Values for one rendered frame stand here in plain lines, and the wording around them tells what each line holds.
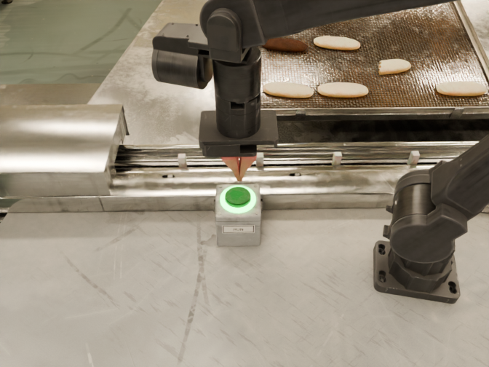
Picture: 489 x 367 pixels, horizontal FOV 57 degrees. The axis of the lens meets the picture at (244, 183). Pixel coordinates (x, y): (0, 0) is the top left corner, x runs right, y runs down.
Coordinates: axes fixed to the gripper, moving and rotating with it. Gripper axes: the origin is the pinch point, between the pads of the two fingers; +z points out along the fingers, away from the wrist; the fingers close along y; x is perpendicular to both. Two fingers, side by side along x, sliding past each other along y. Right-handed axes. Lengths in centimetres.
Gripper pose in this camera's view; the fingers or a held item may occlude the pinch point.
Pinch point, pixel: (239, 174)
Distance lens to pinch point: 65.9
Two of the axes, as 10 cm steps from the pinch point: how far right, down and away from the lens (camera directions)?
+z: 0.1, 7.0, 7.2
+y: 10.0, -0.1, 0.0
